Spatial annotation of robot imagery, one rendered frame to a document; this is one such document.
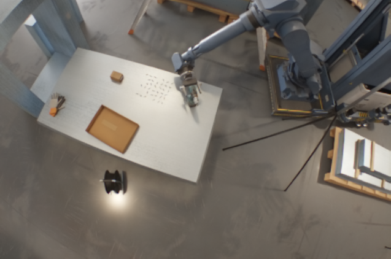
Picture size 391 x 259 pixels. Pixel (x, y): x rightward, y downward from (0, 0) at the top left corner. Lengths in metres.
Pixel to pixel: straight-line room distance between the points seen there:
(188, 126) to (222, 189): 0.98
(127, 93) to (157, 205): 1.29
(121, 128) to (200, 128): 0.73
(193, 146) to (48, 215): 2.05
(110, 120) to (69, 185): 1.14
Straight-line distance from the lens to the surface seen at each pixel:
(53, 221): 2.97
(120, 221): 2.61
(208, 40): 1.86
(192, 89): 1.86
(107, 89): 2.21
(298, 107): 2.98
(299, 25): 1.72
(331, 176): 3.17
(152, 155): 1.91
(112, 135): 2.01
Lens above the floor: 2.52
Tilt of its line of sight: 67 degrees down
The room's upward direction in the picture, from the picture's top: 16 degrees clockwise
